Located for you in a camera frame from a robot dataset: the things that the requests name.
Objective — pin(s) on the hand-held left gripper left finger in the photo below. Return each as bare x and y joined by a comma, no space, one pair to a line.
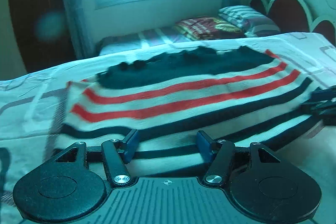
131,144

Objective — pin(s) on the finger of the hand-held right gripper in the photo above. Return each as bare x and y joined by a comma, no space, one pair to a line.
324,95
321,109

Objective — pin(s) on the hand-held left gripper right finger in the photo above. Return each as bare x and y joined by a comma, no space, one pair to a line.
203,143

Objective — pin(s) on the striped knit sweater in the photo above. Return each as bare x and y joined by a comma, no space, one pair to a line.
183,92

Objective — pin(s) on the red scalloped headboard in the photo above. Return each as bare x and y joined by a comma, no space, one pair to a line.
288,12

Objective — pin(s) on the striped pillow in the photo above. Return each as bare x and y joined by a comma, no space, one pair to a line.
246,19

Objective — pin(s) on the patterned white bed sheet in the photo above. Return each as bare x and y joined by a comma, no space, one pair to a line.
26,113

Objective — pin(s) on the red patterned pillow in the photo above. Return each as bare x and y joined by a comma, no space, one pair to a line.
207,28

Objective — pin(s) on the dark wooden door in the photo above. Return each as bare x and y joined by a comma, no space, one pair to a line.
36,8

